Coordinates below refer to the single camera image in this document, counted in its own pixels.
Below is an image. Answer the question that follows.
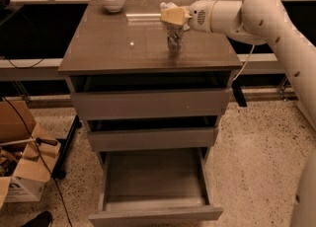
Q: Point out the black handled tool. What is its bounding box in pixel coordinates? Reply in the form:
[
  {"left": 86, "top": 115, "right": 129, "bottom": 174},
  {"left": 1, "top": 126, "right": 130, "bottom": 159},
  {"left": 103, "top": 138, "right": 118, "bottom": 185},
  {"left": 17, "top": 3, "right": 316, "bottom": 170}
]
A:
[{"left": 0, "top": 137, "right": 58, "bottom": 147}]

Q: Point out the black shoe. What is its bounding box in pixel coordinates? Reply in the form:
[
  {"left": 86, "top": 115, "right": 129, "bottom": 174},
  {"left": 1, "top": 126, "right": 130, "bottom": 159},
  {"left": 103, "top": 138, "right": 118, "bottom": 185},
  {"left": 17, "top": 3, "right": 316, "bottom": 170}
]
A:
[{"left": 21, "top": 211, "right": 52, "bottom": 227}]

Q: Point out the white power cable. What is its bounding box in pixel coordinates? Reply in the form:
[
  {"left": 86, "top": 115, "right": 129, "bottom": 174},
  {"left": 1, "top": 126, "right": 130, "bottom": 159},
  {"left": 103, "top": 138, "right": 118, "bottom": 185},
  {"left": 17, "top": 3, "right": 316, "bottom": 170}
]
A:
[{"left": 231, "top": 43, "right": 256, "bottom": 83}]

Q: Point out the black metal stand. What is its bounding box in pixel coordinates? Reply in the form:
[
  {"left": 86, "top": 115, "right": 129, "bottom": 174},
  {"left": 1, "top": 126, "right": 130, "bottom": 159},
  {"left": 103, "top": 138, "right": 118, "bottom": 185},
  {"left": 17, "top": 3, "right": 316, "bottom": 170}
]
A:
[{"left": 52, "top": 116, "right": 82, "bottom": 180}]

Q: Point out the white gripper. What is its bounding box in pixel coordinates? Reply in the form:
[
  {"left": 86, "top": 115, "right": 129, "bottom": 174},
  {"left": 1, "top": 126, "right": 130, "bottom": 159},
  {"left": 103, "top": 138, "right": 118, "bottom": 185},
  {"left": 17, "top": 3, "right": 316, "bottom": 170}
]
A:
[{"left": 161, "top": 0, "right": 214, "bottom": 33}]

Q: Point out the grey top drawer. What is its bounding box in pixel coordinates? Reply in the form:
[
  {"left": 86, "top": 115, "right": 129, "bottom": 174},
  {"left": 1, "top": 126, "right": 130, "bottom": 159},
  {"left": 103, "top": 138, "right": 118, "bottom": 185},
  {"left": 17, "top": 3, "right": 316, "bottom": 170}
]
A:
[{"left": 67, "top": 73, "right": 229, "bottom": 120}]

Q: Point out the grey drawer cabinet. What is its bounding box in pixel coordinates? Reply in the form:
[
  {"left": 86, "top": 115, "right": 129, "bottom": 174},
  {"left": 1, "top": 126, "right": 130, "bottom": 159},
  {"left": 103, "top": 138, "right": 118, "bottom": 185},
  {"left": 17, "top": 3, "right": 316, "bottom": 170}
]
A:
[{"left": 57, "top": 0, "right": 244, "bottom": 227}]

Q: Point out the grey middle drawer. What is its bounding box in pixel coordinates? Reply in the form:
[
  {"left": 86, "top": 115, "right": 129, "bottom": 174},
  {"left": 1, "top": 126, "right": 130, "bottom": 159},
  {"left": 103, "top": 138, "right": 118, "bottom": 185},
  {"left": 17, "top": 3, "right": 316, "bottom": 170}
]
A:
[{"left": 88, "top": 116, "right": 218, "bottom": 152}]

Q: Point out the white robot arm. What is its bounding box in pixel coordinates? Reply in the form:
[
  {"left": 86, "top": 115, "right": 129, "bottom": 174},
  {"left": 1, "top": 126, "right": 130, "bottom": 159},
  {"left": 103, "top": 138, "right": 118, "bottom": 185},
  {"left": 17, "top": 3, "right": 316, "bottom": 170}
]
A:
[{"left": 160, "top": 0, "right": 316, "bottom": 227}]

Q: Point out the redbull can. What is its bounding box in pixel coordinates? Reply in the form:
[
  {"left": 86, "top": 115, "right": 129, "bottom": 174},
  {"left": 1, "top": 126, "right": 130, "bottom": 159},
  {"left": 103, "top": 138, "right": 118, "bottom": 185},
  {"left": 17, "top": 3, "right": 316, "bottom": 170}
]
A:
[{"left": 166, "top": 24, "right": 184, "bottom": 52}]

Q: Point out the white plastic bottle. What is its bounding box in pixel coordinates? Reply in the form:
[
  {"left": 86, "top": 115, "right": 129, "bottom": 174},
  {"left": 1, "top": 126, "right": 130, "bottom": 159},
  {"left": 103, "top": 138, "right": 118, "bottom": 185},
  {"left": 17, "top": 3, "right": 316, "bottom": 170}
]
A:
[{"left": 160, "top": 2, "right": 190, "bottom": 31}]

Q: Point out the grey bottom drawer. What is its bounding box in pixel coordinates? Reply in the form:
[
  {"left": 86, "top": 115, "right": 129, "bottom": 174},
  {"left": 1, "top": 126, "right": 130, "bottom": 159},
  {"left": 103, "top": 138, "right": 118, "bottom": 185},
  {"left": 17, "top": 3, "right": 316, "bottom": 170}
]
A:
[{"left": 89, "top": 148, "right": 223, "bottom": 227}]

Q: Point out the open cardboard box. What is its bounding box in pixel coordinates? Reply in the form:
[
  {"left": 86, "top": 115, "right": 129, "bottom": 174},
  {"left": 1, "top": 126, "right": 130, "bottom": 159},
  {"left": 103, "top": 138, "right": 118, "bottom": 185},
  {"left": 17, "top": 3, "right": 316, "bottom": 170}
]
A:
[{"left": 0, "top": 101, "right": 61, "bottom": 208}]

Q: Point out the black cable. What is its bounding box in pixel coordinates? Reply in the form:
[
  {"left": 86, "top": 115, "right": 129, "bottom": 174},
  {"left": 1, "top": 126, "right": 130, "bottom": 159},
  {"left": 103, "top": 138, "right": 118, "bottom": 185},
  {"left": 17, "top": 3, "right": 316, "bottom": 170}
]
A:
[{"left": 1, "top": 96, "right": 74, "bottom": 227}]

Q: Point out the grey drawer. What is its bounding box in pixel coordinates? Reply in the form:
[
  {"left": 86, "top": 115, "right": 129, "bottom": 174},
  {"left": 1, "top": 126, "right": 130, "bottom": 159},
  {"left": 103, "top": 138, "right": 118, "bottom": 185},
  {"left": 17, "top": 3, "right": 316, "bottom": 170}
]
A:
[
  {"left": 67, "top": 73, "right": 229, "bottom": 120},
  {"left": 89, "top": 148, "right": 223, "bottom": 227},
  {"left": 88, "top": 116, "right": 218, "bottom": 152}
]

